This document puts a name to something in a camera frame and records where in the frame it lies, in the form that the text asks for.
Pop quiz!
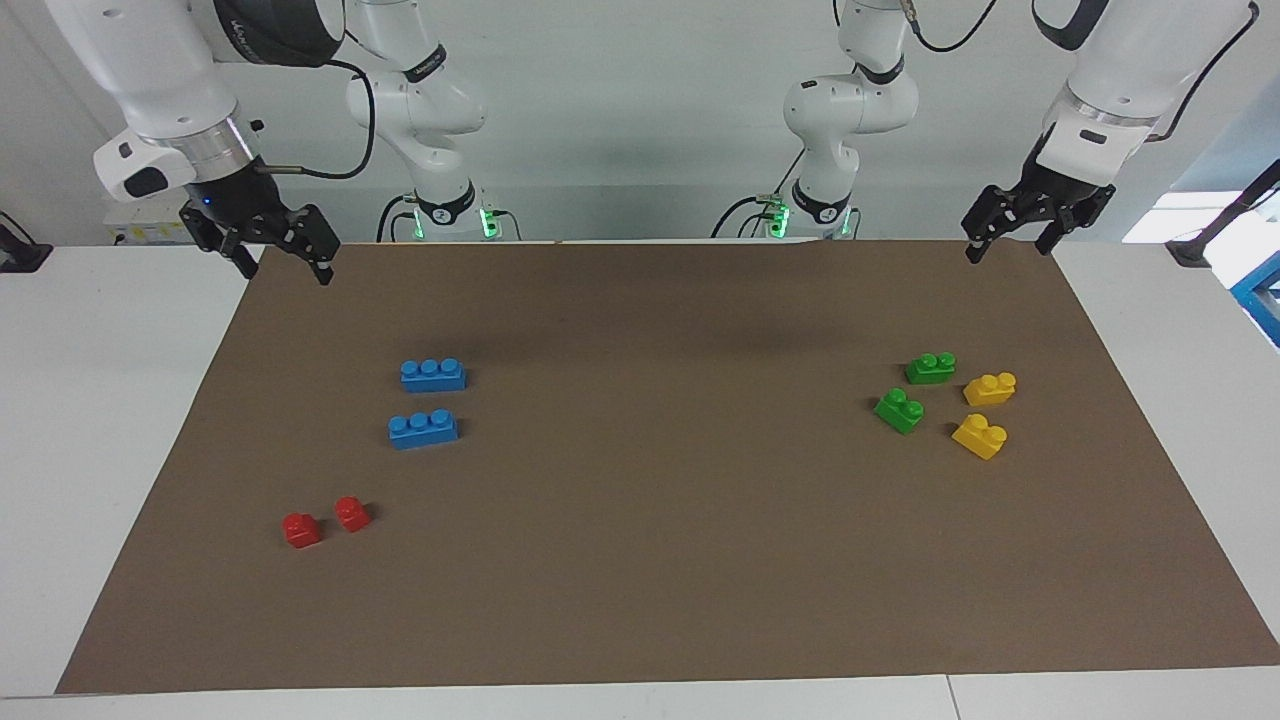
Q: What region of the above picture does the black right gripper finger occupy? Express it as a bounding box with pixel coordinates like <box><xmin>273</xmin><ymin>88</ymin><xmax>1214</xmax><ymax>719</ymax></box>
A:
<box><xmin>295</xmin><ymin>205</ymin><xmax>341</xmax><ymax>287</ymax></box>
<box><xmin>222</xmin><ymin>228</ymin><xmax>260</xmax><ymax>281</ymax></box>

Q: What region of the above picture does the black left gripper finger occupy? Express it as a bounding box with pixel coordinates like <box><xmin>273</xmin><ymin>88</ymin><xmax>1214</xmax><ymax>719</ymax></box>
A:
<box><xmin>1035</xmin><ymin>205</ymin><xmax>1080</xmax><ymax>257</ymax></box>
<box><xmin>961</xmin><ymin>188</ymin><xmax>1007</xmax><ymax>266</ymax></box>

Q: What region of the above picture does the blue three-stud brick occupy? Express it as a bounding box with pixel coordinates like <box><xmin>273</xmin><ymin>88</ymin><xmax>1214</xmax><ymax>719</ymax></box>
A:
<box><xmin>388</xmin><ymin>410</ymin><xmax>461</xmax><ymax>451</ymax></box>
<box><xmin>400</xmin><ymin>358</ymin><xmax>468</xmax><ymax>393</ymax></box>

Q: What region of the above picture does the yellow two-stud brick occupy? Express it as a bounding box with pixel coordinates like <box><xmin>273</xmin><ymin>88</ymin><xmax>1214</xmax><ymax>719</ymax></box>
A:
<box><xmin>962</xmin><ymin>372</ymin><xmax>1018</xmax><ymax>407</ymax></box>
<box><xmin>951</xmin><ymin>413</ymin><xmax>1009</xmax><ymax>461</ymax></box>

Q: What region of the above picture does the black table clamp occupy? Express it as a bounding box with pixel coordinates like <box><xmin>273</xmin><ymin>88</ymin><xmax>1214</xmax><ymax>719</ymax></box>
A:
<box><xmin>0</xmin><ymin>210</ymin><xmax>53</xmax><ymax>274</ymax></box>

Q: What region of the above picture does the brown table mat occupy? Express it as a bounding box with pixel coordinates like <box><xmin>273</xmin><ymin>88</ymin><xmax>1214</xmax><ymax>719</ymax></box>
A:
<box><xmin>55</xmin><ymin>238</ymin><xmax>1280</xmax><ymax>696</ymax></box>

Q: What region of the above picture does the black base cable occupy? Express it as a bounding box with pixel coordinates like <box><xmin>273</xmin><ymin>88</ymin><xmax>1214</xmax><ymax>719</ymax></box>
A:
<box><xmin>711</xmin><ymin>150</ymin><xmax>807</xmax><ymax>240</ymax></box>
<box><xmin>376</xmin><ymin>194</ymin><xmax>414</xmax><ymax>243</ymax></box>

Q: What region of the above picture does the white wall socket box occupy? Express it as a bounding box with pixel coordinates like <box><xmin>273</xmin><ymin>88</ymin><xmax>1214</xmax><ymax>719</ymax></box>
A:
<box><xmin>103</xmin><ymin>200</ymin><xmax>196</xmax><ymax>246</ymax></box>

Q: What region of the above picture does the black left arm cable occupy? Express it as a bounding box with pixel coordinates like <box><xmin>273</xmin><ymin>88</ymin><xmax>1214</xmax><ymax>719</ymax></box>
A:
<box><xmin>900</xmin><ymin>0</ymin><xmax>1261</xmax><ymax>143</ymax></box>

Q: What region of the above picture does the blue frame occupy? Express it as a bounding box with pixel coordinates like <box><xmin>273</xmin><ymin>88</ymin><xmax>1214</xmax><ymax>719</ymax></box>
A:
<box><xmin>1230</xmin><ymin>250</ymin><xmax>1280</xmax><ymax>349</ymax></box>

